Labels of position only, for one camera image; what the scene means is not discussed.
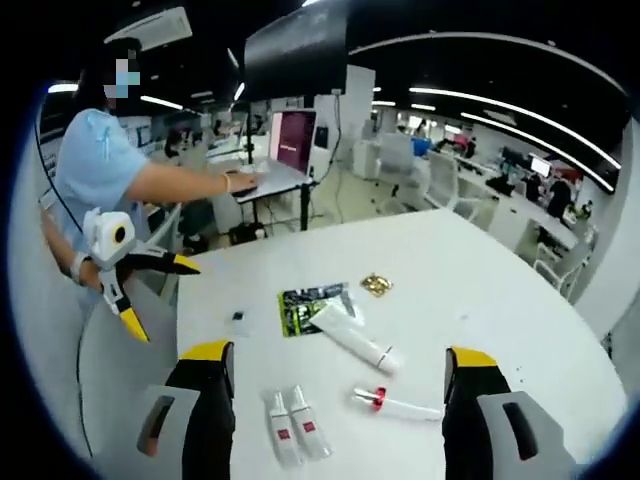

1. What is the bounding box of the large white skincare tube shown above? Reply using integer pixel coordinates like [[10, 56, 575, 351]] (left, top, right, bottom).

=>
[[308, 303, 404, 375]]

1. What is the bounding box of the white laptop stand tray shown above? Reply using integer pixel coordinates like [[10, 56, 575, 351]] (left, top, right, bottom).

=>
[[233, 164, 321, 206]]

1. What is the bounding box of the person's left hand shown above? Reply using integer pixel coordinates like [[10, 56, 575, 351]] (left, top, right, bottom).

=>
[[67, 252, 105, 292]]

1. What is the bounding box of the grey silver skincare sachet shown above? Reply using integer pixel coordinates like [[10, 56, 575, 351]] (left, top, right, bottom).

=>
[[304, 282, 370, 321]]

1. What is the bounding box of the ceiling air conditioner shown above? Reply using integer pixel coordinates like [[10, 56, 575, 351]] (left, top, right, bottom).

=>
[[103, 6, 194, 52]]

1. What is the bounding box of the black bag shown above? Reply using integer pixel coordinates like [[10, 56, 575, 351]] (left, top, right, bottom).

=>
[[228, 222, 272, 247]]

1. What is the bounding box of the person's light-blue shirt torso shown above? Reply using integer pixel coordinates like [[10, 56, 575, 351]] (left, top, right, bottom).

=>
[[52, 108, 152, 241]]

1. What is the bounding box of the white cabinet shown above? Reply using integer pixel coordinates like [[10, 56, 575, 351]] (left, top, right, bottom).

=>
[[352, 132, 427, 182]]

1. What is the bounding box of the white office chair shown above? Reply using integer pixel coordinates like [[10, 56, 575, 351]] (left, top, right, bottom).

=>
[[422, 149, 464, 214], [532, 219, 600, 304]]

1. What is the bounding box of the hanging black power cable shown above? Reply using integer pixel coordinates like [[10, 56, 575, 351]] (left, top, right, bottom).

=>
[[313, 92, 345, 184]]

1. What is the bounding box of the gold foil skincare sachet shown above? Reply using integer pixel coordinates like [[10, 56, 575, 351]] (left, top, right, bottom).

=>
[[360, 272, 395, 299]]

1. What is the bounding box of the green black skincare sachet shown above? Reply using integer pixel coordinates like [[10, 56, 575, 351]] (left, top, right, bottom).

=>
[[277, 287, 329, 338]]

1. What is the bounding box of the person's right hand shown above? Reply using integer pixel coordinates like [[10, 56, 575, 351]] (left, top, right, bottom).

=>
[[227, 169, 265, 194]]

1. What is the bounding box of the thin tripod pole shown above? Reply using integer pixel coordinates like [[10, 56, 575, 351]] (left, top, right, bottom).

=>
[[245, 99, 257, 167]]

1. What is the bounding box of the white red-label skincare bottle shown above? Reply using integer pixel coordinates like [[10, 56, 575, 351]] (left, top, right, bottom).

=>
[[288, 384, 333, 460], [263, 389, 305, 469]]

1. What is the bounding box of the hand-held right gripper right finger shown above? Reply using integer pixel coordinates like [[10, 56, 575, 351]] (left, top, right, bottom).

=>
[[441, 345, 577, 480]]

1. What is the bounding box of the long ceiling light strip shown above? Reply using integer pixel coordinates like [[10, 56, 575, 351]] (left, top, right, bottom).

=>
[[408, 86, 624, 170], [458, 111, 617, 194]]

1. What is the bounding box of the person's head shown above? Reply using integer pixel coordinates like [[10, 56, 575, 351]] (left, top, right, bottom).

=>
[[78, 42, 144, 115]]

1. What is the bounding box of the slim white red-ringed skincare tube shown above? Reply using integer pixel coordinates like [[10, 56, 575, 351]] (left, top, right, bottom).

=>
[[352, 385, 444, 423]]

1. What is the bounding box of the small black item clear packet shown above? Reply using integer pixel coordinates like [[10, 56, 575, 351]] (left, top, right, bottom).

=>
[[231, 309, 257, 340]]

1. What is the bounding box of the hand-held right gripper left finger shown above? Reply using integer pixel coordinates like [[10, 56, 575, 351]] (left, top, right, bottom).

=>
[[134, 339, 237, 480]]

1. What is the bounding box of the curved ceiling light strip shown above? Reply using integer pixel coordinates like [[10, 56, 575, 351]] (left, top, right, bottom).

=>
[[348, 31, 632, 104]]

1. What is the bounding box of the laptop with maroon screen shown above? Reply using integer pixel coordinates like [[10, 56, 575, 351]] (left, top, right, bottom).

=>
[[238, 109, 319, 194]]

